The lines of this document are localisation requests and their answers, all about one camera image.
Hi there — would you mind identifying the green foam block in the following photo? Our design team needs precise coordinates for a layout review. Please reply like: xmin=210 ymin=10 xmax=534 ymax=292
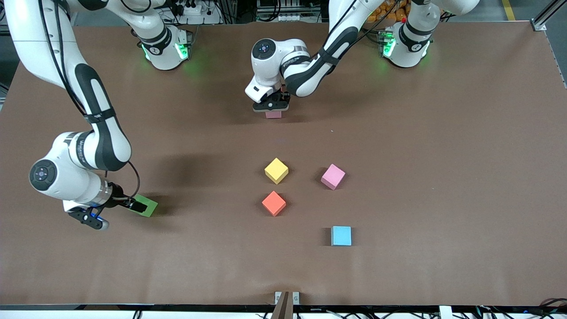
xmin=130 ymin=194 xmax=159 ymax=218

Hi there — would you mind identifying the yellow foam block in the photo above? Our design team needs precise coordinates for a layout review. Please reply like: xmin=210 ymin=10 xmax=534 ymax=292
xmin=264 ymin=158 xmax=289 ymax=185

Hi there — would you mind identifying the orange foam block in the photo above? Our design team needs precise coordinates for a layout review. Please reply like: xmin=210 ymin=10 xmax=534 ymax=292
xmin=261 ymin=191 xmax=287 ymax=217

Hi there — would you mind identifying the white power strip with plugs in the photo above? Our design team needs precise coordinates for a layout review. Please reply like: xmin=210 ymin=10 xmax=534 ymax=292
xmin=173 ymin=0 xmax=222 ymax=25

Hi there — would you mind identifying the light blue foam block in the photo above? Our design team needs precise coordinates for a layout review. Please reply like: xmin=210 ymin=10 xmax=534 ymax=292
xmin=331 ymin=226 xmax=352 ymax=247

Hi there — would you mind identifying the bag of orange objects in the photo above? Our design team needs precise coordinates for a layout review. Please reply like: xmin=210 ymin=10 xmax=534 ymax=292
xmin=368 ymin=0 xmax=407 ymax=23

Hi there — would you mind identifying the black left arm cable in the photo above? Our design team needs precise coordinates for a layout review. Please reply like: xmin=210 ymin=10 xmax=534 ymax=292
xmin=312 ymin=0 xmax=399 ymax=60

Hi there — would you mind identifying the brown camera pole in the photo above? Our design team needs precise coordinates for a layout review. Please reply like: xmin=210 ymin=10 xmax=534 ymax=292
xmin=271 ymin=291 xmax=294 ymax=319

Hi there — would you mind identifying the aluminium frame profile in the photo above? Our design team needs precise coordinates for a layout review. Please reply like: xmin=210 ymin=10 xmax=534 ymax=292
xmin=532 ymin=0 xmax=567 ymax=31

